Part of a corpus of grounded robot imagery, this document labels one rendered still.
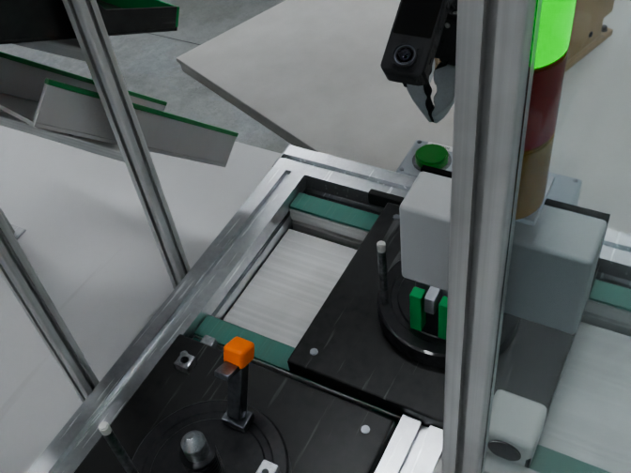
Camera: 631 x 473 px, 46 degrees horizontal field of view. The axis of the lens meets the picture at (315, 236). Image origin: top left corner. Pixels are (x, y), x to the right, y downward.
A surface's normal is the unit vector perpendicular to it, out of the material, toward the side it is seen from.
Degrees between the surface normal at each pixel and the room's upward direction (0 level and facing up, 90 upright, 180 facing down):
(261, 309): 0
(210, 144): 90
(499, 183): 90
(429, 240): 90
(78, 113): 90
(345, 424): 0
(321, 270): 0
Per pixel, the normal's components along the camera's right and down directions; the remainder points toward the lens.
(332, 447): -0.11, -0.69
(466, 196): -0.47, 0.67
